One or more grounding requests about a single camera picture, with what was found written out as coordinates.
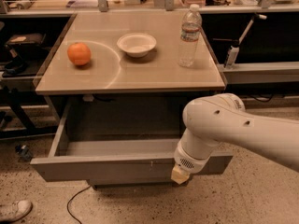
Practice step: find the grey drawer cabinet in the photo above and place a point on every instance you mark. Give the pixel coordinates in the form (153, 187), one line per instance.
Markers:
(111, 73)

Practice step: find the white sneaker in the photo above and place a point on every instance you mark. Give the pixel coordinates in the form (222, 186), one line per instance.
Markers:
(15, 211)

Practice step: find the black chair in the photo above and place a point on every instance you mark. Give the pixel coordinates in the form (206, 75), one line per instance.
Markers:
(15, 65)

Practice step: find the clear plastic water bottle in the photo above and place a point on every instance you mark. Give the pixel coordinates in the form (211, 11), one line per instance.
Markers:
(191, 27)

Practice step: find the grey top drawer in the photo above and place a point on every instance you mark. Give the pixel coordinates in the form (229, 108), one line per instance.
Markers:
(129, 141)

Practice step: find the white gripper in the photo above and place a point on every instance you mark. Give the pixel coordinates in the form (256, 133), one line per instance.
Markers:
(186, 160)

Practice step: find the orange fruit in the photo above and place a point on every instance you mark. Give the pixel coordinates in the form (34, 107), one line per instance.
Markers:
(79, 53)

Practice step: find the white bowl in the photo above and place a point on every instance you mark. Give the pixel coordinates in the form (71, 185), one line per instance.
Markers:
(136, 45)

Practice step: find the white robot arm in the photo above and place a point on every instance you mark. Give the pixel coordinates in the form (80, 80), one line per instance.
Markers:
(222, 118)

